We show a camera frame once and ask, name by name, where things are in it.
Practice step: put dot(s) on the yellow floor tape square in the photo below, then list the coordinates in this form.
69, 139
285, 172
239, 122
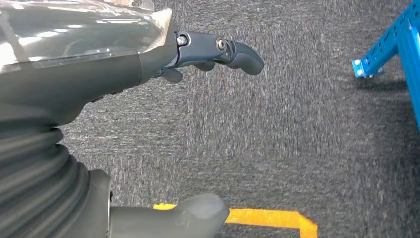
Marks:
262, 218

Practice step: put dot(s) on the blue steel shelf rack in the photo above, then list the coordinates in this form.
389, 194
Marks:
377, 56

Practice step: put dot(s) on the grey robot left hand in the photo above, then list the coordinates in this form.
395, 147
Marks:
82, 75

